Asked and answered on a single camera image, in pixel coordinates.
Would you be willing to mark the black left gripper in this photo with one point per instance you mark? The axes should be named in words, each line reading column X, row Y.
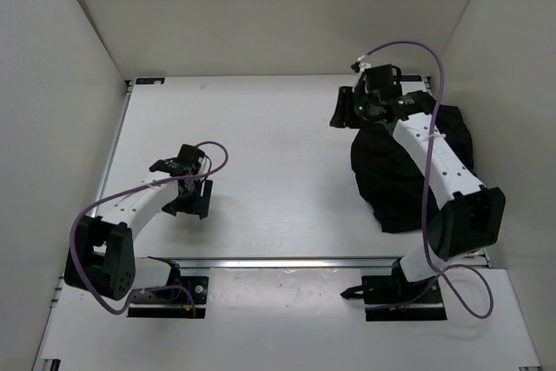
column 199, row 205

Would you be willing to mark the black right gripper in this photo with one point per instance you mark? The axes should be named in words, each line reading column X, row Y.
column 347, row 117

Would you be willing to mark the black pleated skirt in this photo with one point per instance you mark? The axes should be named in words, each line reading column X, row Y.
column 388, row 179

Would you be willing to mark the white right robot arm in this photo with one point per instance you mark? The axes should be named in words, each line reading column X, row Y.
column 459, row 213

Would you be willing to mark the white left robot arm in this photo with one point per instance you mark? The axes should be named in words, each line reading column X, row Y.
column 102, row 258

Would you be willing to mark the right corner label sticker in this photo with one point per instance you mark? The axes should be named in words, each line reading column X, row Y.
column 410, row 79

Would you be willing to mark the corner label sticker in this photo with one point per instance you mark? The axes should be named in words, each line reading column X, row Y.
column 150, row 81
column 410, row 79

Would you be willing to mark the left corner label sticker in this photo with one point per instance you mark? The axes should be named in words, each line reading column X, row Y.
column 150, row 81

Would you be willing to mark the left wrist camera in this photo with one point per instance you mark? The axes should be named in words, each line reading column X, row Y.
column 192, row 158

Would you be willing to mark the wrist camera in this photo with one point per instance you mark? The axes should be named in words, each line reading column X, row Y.
column 383, row 81
column 192, row 158

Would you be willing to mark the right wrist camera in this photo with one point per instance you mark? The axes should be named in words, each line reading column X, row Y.
column 383, row 81

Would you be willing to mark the aluminium front table rail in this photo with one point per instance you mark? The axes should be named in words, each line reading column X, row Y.
column 285, row 263

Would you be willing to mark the aluminium table rail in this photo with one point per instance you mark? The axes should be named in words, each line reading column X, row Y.
column 112, row 150
column 285, row 263

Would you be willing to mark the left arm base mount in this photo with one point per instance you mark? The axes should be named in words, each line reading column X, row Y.
column 173, row 303

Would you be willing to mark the aluminium left table rail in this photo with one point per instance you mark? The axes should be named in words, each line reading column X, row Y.
column 112, row 150

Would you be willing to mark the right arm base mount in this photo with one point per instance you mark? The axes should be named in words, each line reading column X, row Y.
column 389, row 298

